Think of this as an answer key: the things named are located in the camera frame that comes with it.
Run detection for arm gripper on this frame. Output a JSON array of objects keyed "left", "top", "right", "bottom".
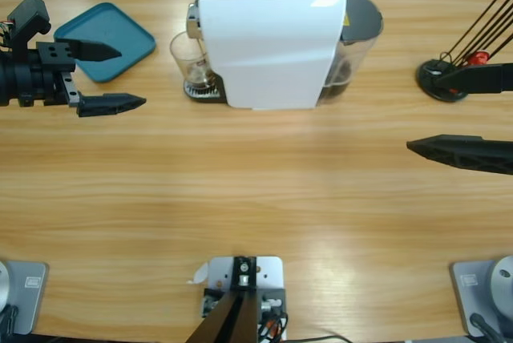
[{"left": 0, "top": 38, "right": 147, "bottom": 119}]

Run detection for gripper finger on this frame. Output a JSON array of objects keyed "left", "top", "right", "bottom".
[
  {"left": 434, "top": 62, "right": 513, "bottom": 96},
  {"left": 406, "top": 133, "right": 513, "bottom": 176}
]

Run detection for clear drinking glass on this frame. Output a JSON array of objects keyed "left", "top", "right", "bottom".
[{"left": 169, "top": 31, "right": 217, "bottom": 91}]

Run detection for white capsule coffee machine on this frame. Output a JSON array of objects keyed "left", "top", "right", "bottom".
[{"left": 183, "top": 0, "right": 348, "bottom": 112}]

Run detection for black capsule holder with rods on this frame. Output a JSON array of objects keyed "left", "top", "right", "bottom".
[{"left": 415, "top": 0, "right": 513, "bottom": 103}]

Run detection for teal square plastic tray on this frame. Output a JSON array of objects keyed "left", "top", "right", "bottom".
[{"left": 53, "top": 2, "right": 157, "bottom": 83}]

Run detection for clear water tank black lid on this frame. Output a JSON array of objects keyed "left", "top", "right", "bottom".
[{"left": 320, "top": 0, "right": 385, "bottom": 104}]

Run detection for white tape scrap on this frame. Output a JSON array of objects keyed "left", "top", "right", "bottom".
[{"left": 186, "top": 262, "right": 210, "bottom": 285}]

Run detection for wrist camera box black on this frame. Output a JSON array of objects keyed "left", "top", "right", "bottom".
[{"left": 7, "top": 0, "right": 52, "bottom": 59}]

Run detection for coloured wrist camera wires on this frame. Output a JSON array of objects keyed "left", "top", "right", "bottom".
[{"left": 0, "top": 18, "right": 14, "bottom": 52}]

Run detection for arm grey base plate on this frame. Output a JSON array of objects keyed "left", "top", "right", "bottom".
[
  {"left": 0, "top": 260, "right": 50, "bottom": 336},
  {"left": 449, "top": 254, "right": 513, "bottom": 338}
]

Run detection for black base cable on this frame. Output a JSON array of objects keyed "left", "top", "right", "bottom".
[
  {"left": 469, "top": 313, "right": 508, "bottom": 343},
  {"left": 0, "top": 305, "right": 19, "bottom": 336}
]

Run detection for white block with dark post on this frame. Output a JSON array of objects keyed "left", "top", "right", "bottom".
[{"left": 186, "top": 255, "right": 289, "bottom": 343}]

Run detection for black cable at white block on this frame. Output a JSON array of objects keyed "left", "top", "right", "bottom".
[{"left": 256, "top": 313, "right": 353, "bottom": 343}]

